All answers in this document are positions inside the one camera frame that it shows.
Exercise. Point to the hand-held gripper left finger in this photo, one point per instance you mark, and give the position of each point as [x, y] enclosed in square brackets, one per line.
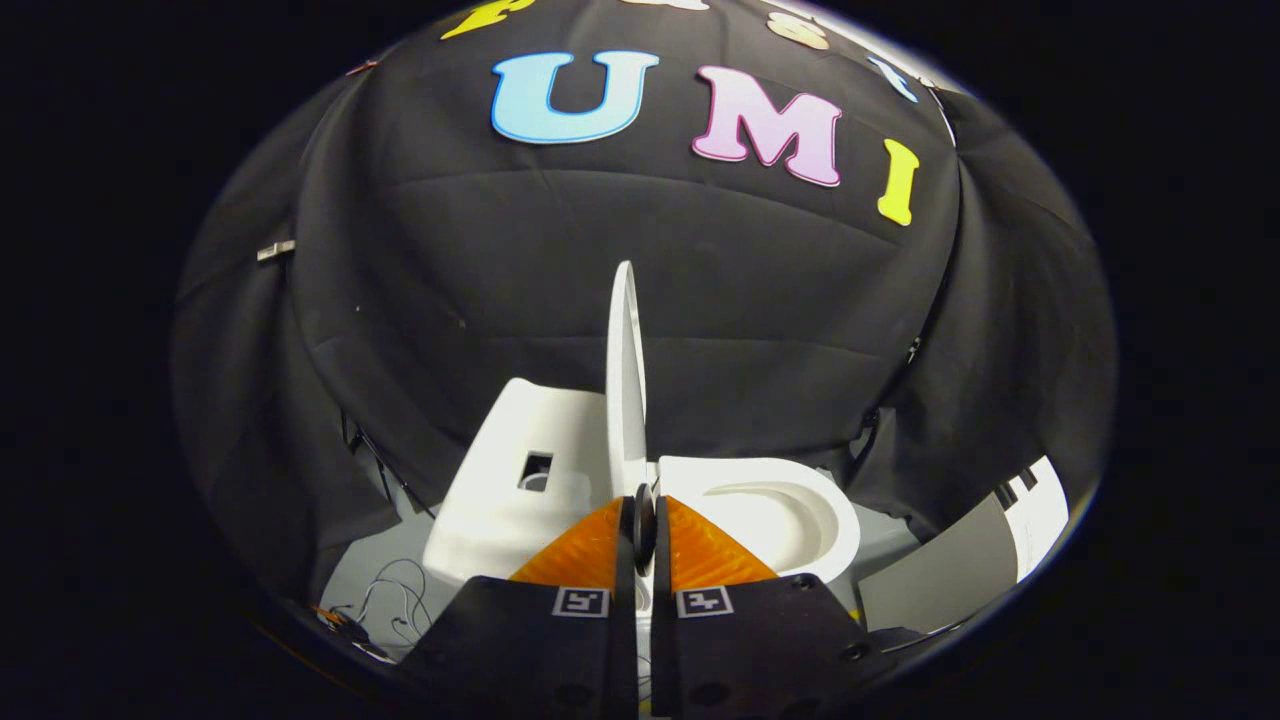
[627, 600]

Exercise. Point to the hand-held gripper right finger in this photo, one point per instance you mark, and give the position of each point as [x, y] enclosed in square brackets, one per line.
[662, 610]

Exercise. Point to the white toilet lid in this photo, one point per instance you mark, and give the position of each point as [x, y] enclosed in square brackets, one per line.
[625, 400]

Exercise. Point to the white ceramic toilet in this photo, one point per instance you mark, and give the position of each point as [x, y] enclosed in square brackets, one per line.
[500, 500]

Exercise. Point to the grey flat board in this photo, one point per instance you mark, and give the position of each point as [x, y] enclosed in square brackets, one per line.
[940, 575]

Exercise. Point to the black backdrop cloth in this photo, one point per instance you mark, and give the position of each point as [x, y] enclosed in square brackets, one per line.
[500, 250]

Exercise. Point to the white black striped panel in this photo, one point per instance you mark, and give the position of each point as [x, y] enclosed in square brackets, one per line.
[1040, 515]

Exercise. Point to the small silver clip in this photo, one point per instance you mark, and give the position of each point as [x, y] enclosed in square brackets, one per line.
[275, 250]

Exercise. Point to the small copper clip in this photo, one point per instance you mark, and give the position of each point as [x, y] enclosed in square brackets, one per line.
[362, 67]

